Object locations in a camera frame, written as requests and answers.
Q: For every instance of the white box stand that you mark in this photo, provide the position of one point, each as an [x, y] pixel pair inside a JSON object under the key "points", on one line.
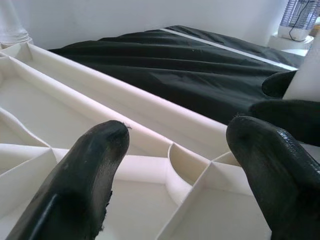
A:
{"points": [[287, 45]]}

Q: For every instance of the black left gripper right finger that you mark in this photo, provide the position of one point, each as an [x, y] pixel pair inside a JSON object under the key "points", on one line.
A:
{"points": [[280, 180]]}

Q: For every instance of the white blue striped appliance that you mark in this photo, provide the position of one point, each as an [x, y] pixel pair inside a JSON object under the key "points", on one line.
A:
{"points": [[295, 15]]}

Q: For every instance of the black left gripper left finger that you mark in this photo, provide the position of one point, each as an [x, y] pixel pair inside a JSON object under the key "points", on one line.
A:
{"points": [[75, 187]]}

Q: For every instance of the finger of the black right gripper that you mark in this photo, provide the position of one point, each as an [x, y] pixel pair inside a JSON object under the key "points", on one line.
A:
{"points": [[277, 85], [300, 117]]}

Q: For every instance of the white plastic table leg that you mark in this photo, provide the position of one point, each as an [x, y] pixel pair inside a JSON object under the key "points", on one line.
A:
{"points": [[307, 75], [12, 25]]}

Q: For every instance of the white fabric strip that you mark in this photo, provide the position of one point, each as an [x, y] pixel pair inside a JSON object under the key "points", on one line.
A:
{"points": [[225, 45]]}

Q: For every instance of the white plastic table top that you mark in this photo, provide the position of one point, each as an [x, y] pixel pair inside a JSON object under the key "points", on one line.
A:
{"points": [[150, 200]]}

